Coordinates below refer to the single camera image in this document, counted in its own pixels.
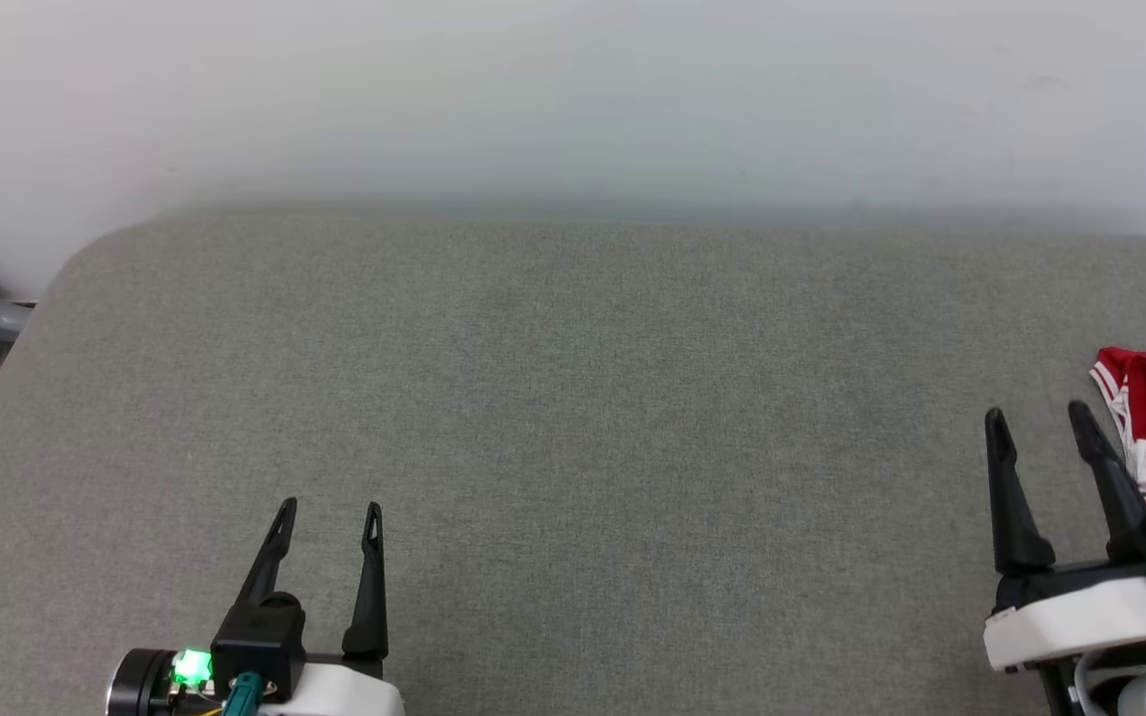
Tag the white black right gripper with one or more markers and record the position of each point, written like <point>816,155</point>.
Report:
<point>1080,617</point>

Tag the grey fabric sofa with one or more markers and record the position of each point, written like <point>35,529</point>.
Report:
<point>573,398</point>

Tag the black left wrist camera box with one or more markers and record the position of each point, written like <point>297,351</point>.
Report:
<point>260,636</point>

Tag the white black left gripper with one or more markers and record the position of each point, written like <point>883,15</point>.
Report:
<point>344,691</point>

